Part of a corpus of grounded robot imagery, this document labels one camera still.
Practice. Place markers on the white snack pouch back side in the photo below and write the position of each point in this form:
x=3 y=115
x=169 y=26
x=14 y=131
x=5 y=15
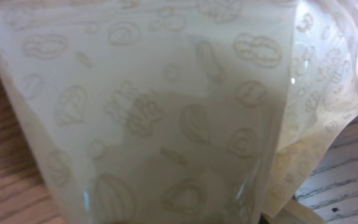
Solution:
x=193 y=111

